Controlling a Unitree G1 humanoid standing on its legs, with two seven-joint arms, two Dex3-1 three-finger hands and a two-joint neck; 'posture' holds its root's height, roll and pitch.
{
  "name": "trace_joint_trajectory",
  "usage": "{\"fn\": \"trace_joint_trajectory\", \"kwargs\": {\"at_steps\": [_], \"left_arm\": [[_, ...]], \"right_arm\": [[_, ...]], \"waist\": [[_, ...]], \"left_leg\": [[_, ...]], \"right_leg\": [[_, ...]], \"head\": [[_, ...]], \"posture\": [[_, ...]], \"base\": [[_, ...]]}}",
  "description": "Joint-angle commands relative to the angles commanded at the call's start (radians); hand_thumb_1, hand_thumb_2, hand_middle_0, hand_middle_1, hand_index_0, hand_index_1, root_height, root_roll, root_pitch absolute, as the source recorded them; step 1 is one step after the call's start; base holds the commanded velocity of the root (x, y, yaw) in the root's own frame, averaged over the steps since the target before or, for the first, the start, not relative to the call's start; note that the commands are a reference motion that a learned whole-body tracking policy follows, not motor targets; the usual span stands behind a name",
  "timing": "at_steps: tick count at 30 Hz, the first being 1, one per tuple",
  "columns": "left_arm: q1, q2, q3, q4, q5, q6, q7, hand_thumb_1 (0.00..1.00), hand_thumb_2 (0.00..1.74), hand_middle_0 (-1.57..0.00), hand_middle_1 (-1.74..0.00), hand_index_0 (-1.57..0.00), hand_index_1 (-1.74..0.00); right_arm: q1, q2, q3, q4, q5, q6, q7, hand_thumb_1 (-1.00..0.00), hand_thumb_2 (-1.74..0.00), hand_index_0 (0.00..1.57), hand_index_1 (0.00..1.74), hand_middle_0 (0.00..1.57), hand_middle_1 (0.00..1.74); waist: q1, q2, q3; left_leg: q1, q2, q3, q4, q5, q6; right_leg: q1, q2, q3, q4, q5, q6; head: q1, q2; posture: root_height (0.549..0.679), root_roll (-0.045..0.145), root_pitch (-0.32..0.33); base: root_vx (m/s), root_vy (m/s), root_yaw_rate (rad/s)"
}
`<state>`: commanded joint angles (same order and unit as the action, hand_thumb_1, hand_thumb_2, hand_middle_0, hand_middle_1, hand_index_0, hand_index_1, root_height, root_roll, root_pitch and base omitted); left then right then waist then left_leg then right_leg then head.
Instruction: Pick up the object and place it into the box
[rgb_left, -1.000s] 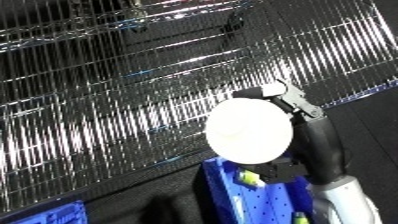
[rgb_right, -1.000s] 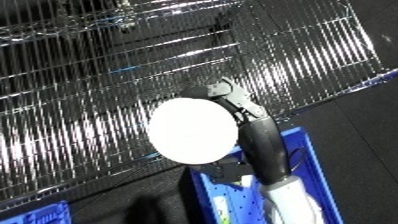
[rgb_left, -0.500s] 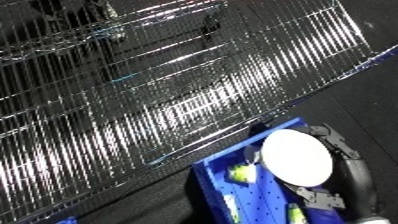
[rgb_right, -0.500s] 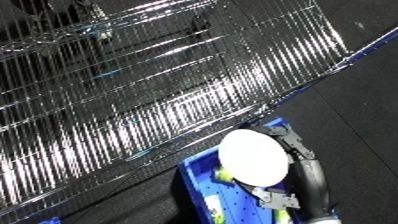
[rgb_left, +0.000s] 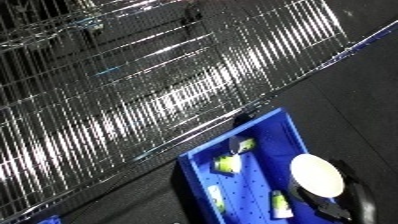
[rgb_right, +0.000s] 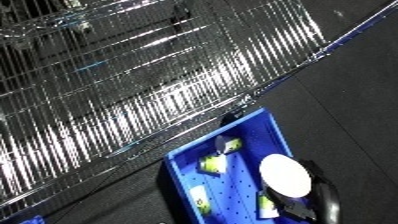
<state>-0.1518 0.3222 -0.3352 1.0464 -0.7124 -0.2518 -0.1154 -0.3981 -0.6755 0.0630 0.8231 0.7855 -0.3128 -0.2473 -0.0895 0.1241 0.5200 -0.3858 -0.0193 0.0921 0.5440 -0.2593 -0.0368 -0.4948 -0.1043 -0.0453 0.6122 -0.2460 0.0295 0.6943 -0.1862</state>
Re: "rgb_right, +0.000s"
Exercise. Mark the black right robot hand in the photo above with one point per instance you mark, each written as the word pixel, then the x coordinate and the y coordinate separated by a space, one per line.
pixel 326 200

